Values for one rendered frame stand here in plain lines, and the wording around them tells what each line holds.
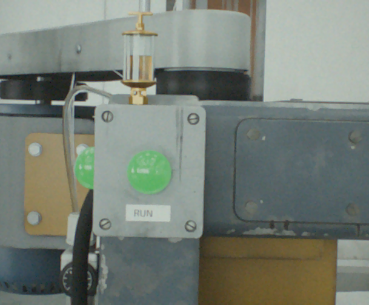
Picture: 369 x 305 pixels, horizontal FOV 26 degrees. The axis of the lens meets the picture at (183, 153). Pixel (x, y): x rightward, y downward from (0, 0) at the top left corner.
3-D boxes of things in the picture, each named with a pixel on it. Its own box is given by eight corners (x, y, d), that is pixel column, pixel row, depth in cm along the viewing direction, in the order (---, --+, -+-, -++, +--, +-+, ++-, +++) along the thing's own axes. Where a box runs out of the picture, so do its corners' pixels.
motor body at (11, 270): (-30, 298, 100) (-28, 101, 99) (-3, 273, 115) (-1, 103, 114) (89, 301, 100) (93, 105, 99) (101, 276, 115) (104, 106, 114)
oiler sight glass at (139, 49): (121, 79, 60) (122, 33, 60) (123, 80, 62) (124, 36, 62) (154, 80, 60) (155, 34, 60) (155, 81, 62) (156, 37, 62)
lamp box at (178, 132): (92, 236, 53) (94, 103, 53) (99, 226, 58) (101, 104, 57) (202, 239, 53) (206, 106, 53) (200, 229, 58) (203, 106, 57)
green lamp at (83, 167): (71, 190, 54) (72, 147, 54) (76, 186, 57) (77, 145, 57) (108, 191, 54) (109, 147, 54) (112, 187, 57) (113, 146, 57)
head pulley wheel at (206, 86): (153, 98, 69) (154, 70, 69) (156, 100, 78) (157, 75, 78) (256, 101, 69) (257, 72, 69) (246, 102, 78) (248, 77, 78)
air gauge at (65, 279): (57, 298, 78) (58, 261, 77) (60, 294, 79) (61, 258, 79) (95, 299, 78) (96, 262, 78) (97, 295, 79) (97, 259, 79)
